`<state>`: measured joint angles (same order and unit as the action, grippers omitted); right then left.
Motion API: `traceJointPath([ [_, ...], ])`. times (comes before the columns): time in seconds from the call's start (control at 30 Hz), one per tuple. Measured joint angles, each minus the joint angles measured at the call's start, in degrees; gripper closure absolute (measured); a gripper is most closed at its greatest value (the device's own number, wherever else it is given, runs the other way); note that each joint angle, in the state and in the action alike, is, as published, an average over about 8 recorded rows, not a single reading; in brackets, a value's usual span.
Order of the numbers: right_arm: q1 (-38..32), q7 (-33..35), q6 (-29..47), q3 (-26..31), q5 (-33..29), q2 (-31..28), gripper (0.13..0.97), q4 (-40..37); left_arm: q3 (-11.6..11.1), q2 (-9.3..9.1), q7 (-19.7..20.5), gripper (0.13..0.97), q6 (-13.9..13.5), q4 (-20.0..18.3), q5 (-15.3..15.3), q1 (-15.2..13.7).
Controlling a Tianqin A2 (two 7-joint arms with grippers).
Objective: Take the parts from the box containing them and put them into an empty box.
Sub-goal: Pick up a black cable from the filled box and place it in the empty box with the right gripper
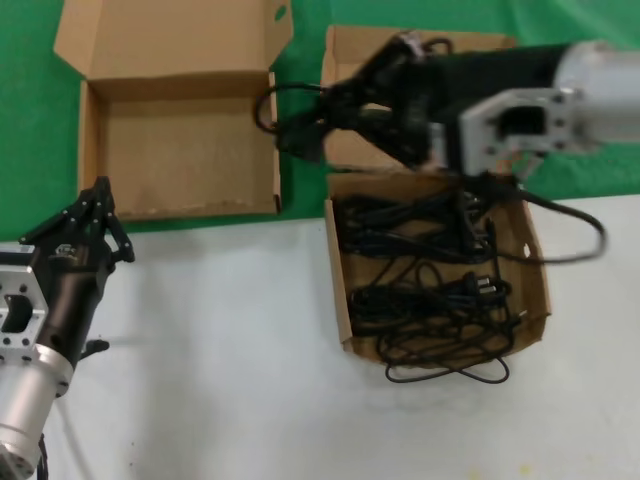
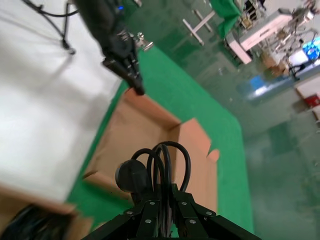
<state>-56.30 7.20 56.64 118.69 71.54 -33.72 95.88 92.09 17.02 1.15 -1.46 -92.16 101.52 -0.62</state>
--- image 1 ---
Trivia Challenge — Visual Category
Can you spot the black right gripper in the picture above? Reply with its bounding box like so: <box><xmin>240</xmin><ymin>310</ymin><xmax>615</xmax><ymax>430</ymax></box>
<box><xmin>324</xmin><ymin>31</ymin><xmax>567</xmax><ymax>172</ymax></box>

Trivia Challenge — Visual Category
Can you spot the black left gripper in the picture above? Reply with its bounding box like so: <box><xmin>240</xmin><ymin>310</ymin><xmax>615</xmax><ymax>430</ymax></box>
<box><xmin>19</xmin><ymin>175</ymin><xmax>137</xmax><ymax>370</ymax></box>

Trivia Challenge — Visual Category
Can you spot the cardboard box with torn lid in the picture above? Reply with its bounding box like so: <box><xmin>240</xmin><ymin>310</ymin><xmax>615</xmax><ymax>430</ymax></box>
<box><xmin>319</xmin><ymin>24</ymin><xmax>552</xmax><ymax>369</ymax></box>

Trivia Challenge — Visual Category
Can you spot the cardboard box with slotted lid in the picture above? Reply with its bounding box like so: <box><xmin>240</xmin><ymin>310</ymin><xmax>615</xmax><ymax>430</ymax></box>
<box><xmin>52</xmin><ymin>0</ymin><xmax>295</xmax><ymax>221</ymax></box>

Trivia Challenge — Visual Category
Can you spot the green table cloth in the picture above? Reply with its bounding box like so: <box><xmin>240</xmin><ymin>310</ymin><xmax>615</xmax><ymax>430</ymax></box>
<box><xmin>0</xmin><ymin>0</ymin><xmax>640</xmax><ymax>236</ymax></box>

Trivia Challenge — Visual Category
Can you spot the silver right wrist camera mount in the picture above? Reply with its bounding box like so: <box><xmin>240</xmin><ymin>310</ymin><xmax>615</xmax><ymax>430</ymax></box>
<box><xmin>458</xmin><ymin>87</ymin><xmax>589</xmax><ymax>177</ymax></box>

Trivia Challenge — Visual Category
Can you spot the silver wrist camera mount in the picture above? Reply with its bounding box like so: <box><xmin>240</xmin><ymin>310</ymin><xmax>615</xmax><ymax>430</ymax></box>
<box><xmin>0</xmin><ymin>244</ymin><xmax>51</xmax><ymax>362</ymax></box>
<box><xmin>458</xmin><ymin>87</ymin><xmax>589</xmax><ymax>177</ymax></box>

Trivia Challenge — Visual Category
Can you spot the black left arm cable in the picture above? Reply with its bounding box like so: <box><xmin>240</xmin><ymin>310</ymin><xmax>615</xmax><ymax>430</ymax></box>
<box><xmin>79</xmin><ymin>338</ymin><xmax>111</xmax><ymax>362</ymax></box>

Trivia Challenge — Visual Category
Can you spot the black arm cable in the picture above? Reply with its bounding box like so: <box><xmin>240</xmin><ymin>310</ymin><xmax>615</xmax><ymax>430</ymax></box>
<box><xmin>464</xmin><ymin>169</ymin><xmax>607</xmax><ymax>265</ymax></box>
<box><xmin>79</xmin><ymin>338</ymin><xmax>111</xmax><ymax>362</ymax></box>

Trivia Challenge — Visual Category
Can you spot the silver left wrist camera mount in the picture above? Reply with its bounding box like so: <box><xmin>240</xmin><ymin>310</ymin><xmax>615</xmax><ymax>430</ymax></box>
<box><xmin>0</xmin><ymin>244</ymin><xmax>51</xmax><ymax>362</ymax></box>

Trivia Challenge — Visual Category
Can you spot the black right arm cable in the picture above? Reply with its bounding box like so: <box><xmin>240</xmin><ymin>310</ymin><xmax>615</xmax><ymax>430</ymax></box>
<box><xmin>464</xmin><ymin>169</ymin><xmax>607</xmax><ymax>265</ymax></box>

